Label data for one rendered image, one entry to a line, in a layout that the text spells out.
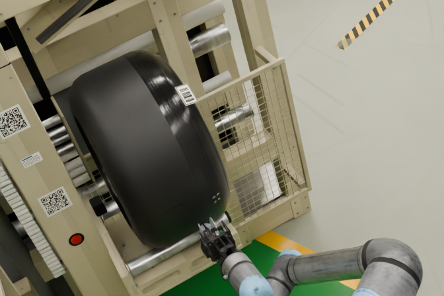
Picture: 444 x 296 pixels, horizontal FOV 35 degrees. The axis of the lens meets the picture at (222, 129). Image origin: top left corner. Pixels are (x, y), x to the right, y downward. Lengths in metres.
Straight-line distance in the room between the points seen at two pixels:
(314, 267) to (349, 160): 1.84
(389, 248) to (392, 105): 2.33
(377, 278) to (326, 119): 2.36
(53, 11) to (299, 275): 1.03
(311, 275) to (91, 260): 0.70
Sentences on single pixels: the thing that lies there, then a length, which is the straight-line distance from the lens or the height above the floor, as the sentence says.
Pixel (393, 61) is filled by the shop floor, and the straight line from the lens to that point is 4.14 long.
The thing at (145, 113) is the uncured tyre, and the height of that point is 1.40.
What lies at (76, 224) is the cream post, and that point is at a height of 1.11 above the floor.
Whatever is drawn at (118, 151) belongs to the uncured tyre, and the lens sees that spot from 1.79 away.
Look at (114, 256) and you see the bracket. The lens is 2.12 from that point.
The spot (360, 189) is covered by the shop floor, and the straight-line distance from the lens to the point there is 3.40.
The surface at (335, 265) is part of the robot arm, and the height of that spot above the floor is 1.12.
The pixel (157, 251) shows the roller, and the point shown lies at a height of 0.92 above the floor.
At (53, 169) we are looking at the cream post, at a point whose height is 1.32.
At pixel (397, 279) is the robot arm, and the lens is 1.51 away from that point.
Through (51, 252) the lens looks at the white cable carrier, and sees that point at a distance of 2.08.
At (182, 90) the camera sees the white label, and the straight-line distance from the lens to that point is 1.84.
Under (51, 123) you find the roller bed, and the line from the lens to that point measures 2.30.
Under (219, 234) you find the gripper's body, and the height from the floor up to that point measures 1.11.
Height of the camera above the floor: 2.46
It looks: 39 degrees down
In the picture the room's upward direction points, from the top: 17 degrees counter-clockwise
